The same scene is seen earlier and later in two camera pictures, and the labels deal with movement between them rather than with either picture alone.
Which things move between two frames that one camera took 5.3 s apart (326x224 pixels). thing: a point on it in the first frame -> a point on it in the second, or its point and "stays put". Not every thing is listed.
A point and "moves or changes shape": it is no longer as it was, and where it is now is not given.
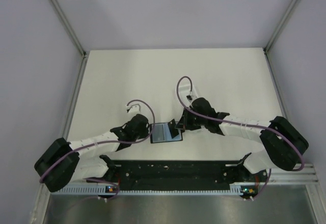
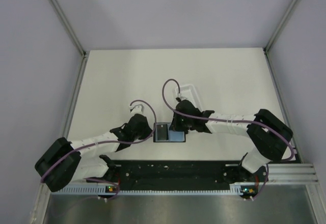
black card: [173, 129] moves or changes shape
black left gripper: [144, 134] stays put
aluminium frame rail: [307, 176] stays put
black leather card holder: [161, 133] stays put
